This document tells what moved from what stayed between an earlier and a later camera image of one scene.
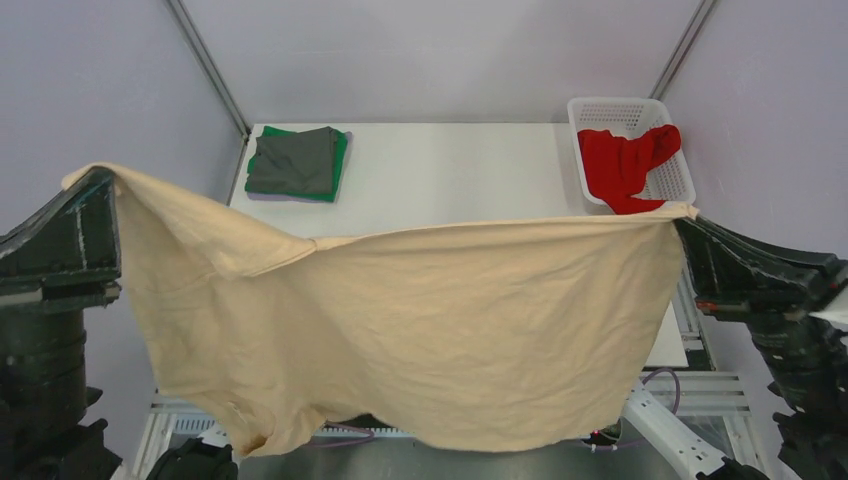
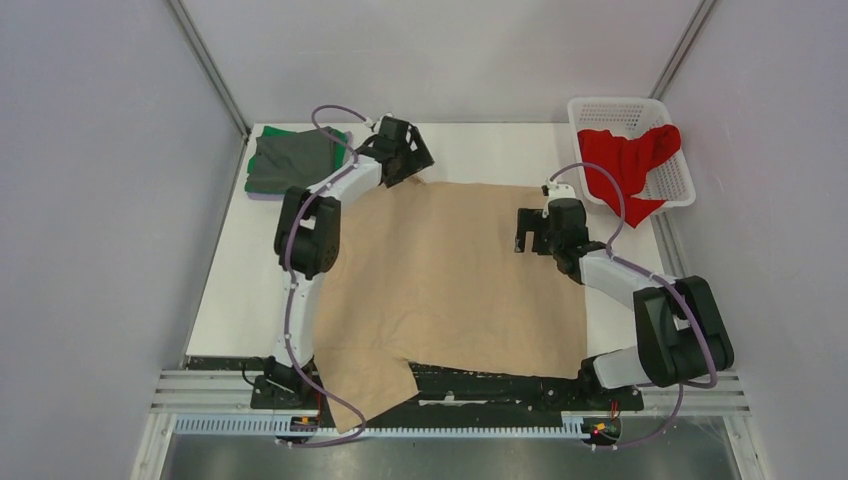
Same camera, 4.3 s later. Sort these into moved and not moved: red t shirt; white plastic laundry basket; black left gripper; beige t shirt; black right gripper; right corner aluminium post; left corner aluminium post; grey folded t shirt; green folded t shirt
Moved: beige t shirt; black right gripper; black left gripper
Not moved: left corner aluminium post; white plastic laundry basket; red t shirt; right corner aluminium post; grey folded t shirt; green folded t shirt
